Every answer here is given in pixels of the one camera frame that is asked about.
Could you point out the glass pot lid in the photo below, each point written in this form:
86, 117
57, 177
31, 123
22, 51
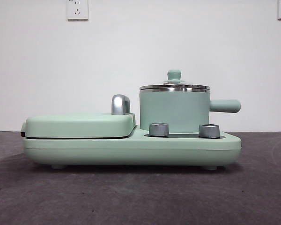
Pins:
175, 75

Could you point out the silver control knob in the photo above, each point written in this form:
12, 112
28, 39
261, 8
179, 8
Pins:
209, 131
158, 130

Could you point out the mint green breakfast machine base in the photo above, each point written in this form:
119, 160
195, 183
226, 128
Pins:
131, 150

